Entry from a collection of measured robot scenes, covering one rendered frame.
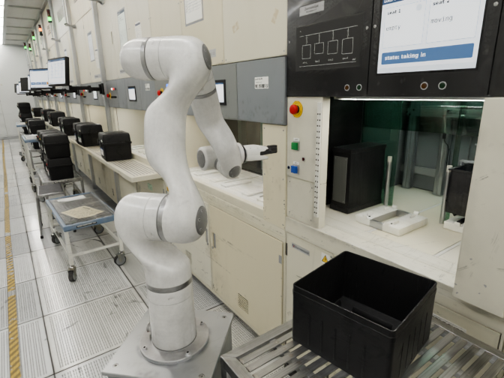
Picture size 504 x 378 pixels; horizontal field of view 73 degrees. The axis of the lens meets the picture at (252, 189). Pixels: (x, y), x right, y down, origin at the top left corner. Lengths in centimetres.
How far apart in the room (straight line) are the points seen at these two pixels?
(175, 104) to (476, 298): 91
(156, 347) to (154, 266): 24
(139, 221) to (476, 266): 86
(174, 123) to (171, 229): 25
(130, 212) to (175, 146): 19
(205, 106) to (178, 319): 61
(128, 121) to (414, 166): 302
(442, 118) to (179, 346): 131
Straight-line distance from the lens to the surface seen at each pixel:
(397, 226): 147
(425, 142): 213
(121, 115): 409
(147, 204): 85
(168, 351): 102
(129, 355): 105
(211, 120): 110
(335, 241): 139
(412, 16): 115
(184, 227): 81
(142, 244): 90
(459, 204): 156
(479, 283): 108
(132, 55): 90
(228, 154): 111
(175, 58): 85
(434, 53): 110
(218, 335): 106
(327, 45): 133
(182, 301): 94
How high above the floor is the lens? 143
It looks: 16 degrees down
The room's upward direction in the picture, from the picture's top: 1 degrees counter-clockwise
